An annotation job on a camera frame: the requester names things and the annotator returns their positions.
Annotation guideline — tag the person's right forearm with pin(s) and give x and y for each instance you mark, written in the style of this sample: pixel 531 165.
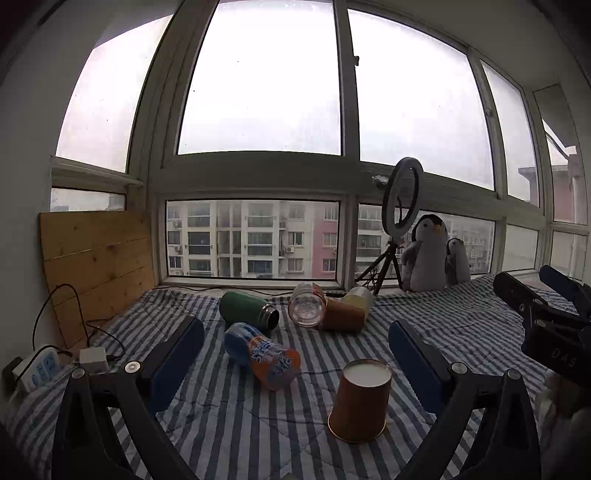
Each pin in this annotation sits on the person's right forearm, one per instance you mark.
pixel 565 415

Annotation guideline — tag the blue and orange printed cup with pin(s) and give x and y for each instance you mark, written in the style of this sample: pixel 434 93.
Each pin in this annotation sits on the blue and orange printed cup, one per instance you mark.
pixel 263 355

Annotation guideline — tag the blue striped blanket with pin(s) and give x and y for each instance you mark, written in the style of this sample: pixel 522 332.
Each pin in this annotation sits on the blue striped blanket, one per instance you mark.
pixel 258 415

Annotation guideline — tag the small penguin plush toy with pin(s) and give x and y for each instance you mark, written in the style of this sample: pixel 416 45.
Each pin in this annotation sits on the small penguin plush toy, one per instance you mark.
pixel 458 263

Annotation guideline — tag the yellow translucent plastic cup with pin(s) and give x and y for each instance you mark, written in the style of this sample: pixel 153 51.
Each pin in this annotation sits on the yellow translucent plastic cup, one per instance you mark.
pixel 362 297

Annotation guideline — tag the large penguin plush toy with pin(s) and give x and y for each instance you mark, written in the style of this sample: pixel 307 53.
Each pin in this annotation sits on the large penguin plush toy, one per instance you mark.
pixel 427 258

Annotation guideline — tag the white window frame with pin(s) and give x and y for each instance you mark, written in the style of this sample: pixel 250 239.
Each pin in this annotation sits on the white window frame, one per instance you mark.
pixel 348 138

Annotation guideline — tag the green thermos bottle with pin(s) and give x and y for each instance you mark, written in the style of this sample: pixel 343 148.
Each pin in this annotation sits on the green thermos bottle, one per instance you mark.
pixel 242 307

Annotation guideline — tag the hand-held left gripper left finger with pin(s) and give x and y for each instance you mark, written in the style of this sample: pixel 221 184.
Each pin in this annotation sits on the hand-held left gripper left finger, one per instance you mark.
pixel 178 353

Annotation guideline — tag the white charger adapter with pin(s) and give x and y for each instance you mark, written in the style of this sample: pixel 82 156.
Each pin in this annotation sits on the white charger adapter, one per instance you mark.
pixel 93 360

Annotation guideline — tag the black tripod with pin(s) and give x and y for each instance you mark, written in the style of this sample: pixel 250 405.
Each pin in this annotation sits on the black tripod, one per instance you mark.
pixel 385 265

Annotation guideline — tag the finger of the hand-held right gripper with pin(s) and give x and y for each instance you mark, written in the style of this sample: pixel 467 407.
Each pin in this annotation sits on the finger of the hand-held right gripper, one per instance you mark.
pixel 565 284
pixel 519 295

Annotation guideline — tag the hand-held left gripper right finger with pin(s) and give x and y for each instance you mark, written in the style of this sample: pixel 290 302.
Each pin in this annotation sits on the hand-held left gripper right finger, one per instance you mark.
pixel 415 362

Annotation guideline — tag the wooden board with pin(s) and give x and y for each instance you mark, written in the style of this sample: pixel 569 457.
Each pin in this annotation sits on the wooden board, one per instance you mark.
pixel 99 272

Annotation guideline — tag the orange paper cup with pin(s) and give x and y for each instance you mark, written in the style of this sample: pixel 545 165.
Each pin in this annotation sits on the orange paper cup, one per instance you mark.
pixel 344 316
pixel 362 401

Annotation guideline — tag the white power strip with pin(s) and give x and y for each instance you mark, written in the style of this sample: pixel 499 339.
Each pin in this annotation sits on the white power strip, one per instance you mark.
pixel 39 371

